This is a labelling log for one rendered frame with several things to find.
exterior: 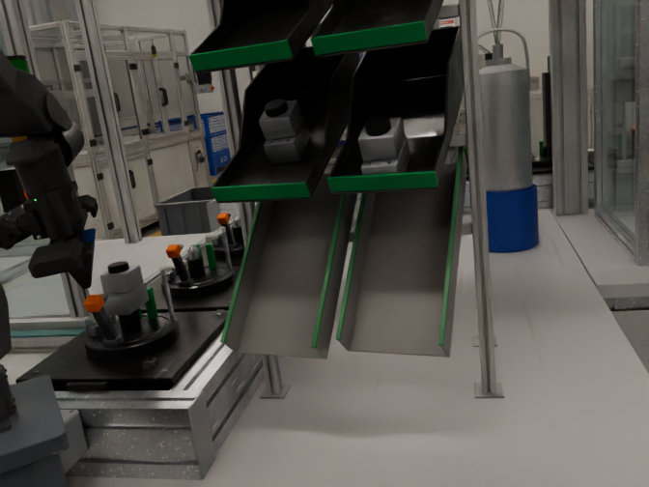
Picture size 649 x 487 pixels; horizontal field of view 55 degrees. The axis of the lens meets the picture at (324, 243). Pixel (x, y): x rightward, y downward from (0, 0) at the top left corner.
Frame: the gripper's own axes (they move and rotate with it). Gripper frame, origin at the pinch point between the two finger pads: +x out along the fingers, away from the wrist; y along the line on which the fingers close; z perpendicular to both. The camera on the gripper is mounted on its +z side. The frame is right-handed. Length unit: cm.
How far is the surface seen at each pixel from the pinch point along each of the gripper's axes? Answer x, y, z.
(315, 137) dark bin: -10.7, -1.0, -35.1
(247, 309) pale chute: 8.1, 7.9, -20.9
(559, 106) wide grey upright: 20, -74, -116
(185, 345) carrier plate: 15.4, 2.2, -10.8
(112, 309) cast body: 9.0, -1.9, -1.7
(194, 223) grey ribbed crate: 85, -191, -2
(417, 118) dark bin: -11, 2, -49
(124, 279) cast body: 5.3, -3.2, -4.4
